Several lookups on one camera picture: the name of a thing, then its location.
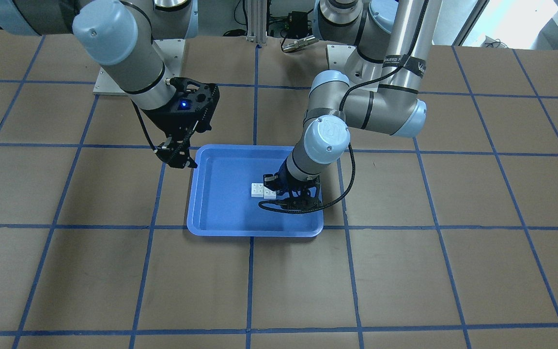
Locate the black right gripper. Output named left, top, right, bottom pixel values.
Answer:
left=142, top=77, right=220, bottom=169

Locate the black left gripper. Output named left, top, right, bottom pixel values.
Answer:
left=259, top=170, right=323, bottom=214

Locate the white block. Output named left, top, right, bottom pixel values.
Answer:
left=263, top=187, right=277, bottom=200
left=250, top=183, right=266, bottom=197

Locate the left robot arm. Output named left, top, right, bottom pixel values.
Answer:
left=258, top=0, right=442, bottom=214

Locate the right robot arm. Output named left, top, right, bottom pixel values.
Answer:
left=0, top=0, right=220, bottom=169

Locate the blue plastic tray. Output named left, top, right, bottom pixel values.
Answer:
left=186, top=144, right=324, bottom=237

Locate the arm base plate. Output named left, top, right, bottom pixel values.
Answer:
left=326, top=44, right=383, bottom=78
left=93, top=38, right=186, bottom=96

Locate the aluminium frame post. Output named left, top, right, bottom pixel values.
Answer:
left=243, top=0, right=268, bottom=47

